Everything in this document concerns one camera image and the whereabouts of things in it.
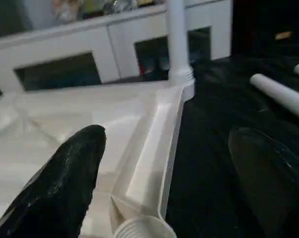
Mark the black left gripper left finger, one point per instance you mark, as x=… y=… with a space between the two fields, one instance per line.
x=58 y=183

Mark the white figurine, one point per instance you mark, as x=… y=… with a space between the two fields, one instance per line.
x=64 y=10

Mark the white plastic table top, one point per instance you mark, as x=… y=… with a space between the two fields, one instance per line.
x=90 y=116

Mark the black mat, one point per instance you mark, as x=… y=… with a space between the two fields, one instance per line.
x=214 y=148

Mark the glass bowl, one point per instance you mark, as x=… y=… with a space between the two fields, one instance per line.
x=119 y=5

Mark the grey curtain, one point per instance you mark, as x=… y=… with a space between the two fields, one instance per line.
x=8 y=15

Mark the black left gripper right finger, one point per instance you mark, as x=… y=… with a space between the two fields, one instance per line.
x=270 y=178

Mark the white cabinet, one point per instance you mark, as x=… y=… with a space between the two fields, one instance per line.
x=102 y=42

